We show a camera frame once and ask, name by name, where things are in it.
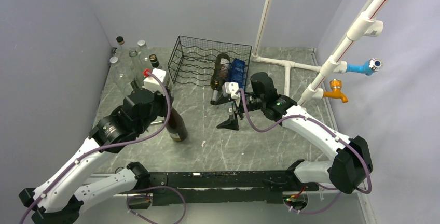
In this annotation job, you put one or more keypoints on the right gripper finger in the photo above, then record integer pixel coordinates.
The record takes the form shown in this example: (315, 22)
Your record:
(231, 123)
(221, 100)

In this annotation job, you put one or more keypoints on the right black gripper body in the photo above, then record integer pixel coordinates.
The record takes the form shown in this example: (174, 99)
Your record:
(254, 102)

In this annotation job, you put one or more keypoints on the dark wine bottle gold cap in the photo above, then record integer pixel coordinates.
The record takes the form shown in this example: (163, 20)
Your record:
(176, 127)

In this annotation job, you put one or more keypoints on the bottle black gold cap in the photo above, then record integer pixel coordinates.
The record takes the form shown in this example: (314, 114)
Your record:
(155, 62)

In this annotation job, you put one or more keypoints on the clear bottle silver cap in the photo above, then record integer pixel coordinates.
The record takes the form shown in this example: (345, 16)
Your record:
(143, 54)

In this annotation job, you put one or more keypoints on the blue tinted clear bottle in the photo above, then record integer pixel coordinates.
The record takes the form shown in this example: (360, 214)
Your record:
(138, 67)

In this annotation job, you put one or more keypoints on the clear bottle blue medallion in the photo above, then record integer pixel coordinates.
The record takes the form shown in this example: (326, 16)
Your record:
(123, 51)

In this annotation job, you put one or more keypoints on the clear bottle dark neck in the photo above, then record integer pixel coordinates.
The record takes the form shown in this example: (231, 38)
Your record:
(122, 76)

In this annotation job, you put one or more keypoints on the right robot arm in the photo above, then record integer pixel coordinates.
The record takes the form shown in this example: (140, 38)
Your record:
(349, 166)

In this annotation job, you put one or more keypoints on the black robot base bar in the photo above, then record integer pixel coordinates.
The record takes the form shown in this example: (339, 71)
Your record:
(270, 186)

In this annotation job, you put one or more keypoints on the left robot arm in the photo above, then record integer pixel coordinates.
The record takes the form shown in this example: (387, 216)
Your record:
(65, 196)

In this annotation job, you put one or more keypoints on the blue square dash bottle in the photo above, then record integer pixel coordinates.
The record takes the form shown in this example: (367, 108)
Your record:
(237, 72)

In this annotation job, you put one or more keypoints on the orange faucet tap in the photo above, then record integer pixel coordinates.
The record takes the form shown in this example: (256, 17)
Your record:
(336, 93)

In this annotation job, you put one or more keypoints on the blue faucet tap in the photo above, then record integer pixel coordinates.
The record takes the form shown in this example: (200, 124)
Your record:
(368, 68)

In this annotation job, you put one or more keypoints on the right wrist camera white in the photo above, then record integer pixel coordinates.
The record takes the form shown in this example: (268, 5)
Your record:
(231, 90)

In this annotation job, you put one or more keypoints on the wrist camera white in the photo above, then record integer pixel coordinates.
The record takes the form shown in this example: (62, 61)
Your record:
(152, 79)
(231, 90)

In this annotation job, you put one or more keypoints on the black wire wine rack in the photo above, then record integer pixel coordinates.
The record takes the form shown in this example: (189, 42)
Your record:
(193, 59)

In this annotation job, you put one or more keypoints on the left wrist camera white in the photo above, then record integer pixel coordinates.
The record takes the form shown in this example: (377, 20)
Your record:
(152, 79)

